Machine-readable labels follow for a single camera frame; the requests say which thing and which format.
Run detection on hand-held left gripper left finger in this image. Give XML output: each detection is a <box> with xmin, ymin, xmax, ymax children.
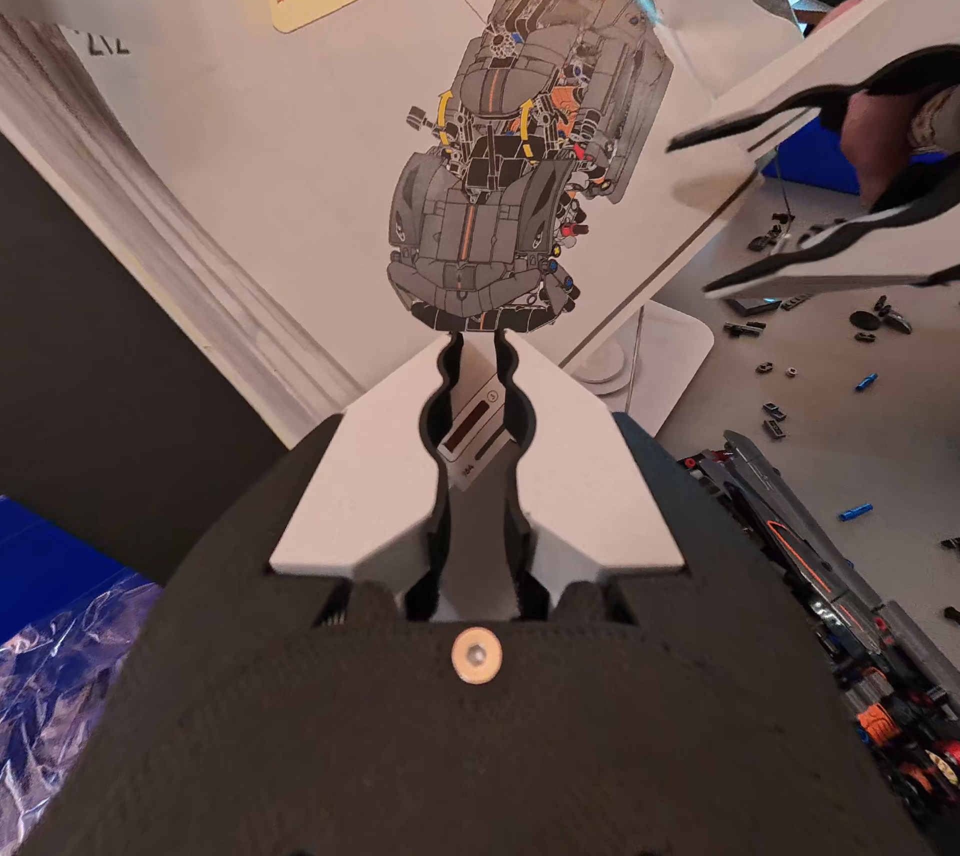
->
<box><xmin>268</xmin><ymin>332</ymin><xmax>465</xmax><ymax>621</ymax></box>

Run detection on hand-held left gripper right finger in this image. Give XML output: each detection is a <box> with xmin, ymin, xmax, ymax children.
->
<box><xmin>493</xmin><ymin>329</ymin><xmax>687</xmax><ymax>621</ymax></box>

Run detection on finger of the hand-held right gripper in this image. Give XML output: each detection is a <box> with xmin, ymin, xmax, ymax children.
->
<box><xmin>703</xmin><ymin>153</ymin><xmax>960</xmax><ymax>302</ymax></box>
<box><xmin>666</xmin><ymin>0</ymin><xmax>960</xmax><ymax>158</ymax></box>

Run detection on thick lego instruction booklet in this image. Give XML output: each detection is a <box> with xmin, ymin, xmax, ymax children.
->
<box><xmin>0</xmin><ymin>0</ymin><xmax>807</xmax><ymax>452</ymax></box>

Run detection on scattered loose lego pieces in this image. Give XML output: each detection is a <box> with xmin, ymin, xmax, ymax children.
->
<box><xmin>722</xmin><ymin>209</ymin><xmax>960</xmax><ymax>631</ymax></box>

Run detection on grey lego car model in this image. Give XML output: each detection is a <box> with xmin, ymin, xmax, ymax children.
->
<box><xmin>678</xmin><ymin>430</ymin><xmax>960</xmax><ymax>850</ymax></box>

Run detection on person's right hand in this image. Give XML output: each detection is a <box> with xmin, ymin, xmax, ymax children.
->
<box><xmin>838</xmin><ymin>89</ymin><xmax>948</xmax><ymax>206</ymax></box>

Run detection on blue plastic bin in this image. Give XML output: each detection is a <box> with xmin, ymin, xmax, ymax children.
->
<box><xmin>761</xmin><ymin>115</ymin><xmax>864</xmax><ymax>196</ymax></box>
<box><xmin>0</xmin><ymin>494</ymin><xmax>166</xmax><ymax>856</ymax></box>

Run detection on white booklet stand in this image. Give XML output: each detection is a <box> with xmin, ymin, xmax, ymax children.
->
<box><xmin>566</xmin><ymin>301</ymin><xmax>714</xmax><ymax>439</ymax></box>

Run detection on clear plastic bag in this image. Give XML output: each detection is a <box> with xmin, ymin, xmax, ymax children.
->
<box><xmin>0</xmin><ymin>580</ymin><xmax>165</xmax><ymax>856</ymax></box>

